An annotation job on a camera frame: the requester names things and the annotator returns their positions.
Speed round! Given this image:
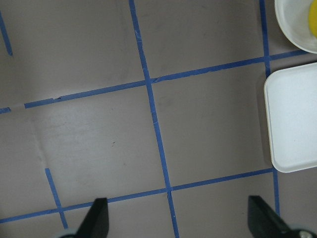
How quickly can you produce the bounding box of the white round bowl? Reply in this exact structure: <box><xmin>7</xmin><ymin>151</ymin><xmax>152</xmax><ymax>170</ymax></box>
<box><xmin>274</xmin><ymin>0</ymin><xmax>317</xmax><ymax>54</ymax></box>

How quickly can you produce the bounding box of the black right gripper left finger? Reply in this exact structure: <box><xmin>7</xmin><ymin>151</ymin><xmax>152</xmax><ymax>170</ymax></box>
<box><xmin>74</xmin><ymin>198</ymin><xmax>109</xmax><ymax>238</ymax></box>

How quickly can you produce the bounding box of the yellow lemon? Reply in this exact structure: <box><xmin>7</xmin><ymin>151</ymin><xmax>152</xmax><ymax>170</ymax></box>
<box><xmin>308</xmin><ymin>0</ymin><xmax>317</xmax><ymax>37</ymax></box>

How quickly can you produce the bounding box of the white rectangular tray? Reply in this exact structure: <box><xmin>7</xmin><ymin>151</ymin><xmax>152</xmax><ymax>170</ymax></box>
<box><xmin>264</xmin><ymin>63</ymin><xmax>317</xmax><ymax>173</ymax></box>

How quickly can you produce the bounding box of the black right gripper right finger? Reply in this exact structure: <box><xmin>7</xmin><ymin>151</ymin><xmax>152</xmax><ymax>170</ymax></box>
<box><xmin>248</xmin><ymin>195</ymin><xmax>300</xmax><ymax>238</ymax></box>

